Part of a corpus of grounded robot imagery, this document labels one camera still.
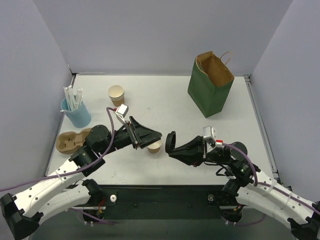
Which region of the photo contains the brown paper coffee cup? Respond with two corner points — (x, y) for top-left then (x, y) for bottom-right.
(147, 139), (163, 154)

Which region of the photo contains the black plastic cup lid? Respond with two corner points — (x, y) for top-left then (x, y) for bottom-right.
(165, 131), (176, 154)

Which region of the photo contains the green paper bag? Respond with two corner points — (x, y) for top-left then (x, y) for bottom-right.
(187, 51), (235, 118)

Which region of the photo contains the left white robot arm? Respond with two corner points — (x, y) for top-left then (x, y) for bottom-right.
(0, 116), (162, 240)

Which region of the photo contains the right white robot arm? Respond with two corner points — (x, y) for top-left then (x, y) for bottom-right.
(165, 131), (320, 240)

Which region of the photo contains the stack of brown paper cups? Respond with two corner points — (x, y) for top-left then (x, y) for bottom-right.
(107, 85), (125, 107)

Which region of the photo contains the light blue straw holder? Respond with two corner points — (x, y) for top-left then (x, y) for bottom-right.
(60, 98), (92, 128)

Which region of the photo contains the brown pulp cup carrier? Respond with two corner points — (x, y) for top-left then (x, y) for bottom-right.
(55, 128), (91, 154)

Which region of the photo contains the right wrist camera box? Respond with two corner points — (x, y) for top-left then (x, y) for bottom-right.
(203, 126), (216, 146)

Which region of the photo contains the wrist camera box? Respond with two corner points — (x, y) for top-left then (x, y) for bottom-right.
(203, 126), (216, 146)
(115, 104), (129, 125)

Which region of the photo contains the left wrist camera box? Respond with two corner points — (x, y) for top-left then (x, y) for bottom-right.
(115, 104), (129, 125)

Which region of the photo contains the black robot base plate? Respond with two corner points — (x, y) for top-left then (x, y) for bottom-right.
(72, 184), (248, 221)

